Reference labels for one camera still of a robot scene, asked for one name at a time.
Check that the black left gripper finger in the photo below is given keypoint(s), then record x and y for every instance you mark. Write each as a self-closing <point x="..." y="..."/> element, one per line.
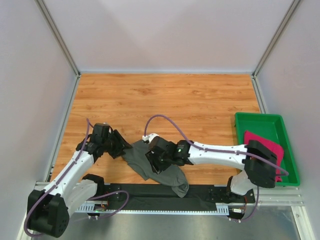
<point x="121" y="142"/>
<point x="115" y="150"/>

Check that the grey t-shirt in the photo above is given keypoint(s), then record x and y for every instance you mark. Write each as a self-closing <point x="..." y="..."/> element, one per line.
<point x="165" y="174"/>

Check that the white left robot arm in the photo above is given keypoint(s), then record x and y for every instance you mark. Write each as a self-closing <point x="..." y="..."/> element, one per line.
<point x="49" y="210"/>

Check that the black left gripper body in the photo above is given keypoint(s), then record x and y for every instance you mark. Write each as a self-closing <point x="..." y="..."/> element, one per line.
<point x="107" y="142"/>

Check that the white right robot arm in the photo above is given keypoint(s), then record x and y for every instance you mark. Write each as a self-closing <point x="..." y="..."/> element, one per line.
<point x="257" y="164"/>

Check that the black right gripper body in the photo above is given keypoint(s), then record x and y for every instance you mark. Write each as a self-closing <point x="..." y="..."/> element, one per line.
<point x="166" y="158"/>

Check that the green plastic tray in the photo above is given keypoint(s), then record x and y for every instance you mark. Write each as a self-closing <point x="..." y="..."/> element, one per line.
<point x="270" y="130"/>

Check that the grey slotted cable duct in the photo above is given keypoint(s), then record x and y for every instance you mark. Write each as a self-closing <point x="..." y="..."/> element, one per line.
<point x="157" y="208"/>

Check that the aluminium corner post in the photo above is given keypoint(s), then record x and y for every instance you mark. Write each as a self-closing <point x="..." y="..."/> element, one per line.
<point x="43" y="8"/>
<point x="294" y="5"/>

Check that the right aluminium corner post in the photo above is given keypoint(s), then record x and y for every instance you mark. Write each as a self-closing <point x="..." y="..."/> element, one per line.
<point x="294" y="5"/>

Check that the pink t-shirt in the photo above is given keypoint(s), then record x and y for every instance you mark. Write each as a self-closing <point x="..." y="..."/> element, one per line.
<point x="272" y="146"/>

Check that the aluminium frame rail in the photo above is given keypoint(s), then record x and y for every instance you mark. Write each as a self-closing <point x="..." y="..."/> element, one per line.
<point x="278" y="196"/>

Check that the left aluminium corner post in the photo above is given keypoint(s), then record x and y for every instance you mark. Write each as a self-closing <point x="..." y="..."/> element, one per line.
<point x="43" y="8"/>

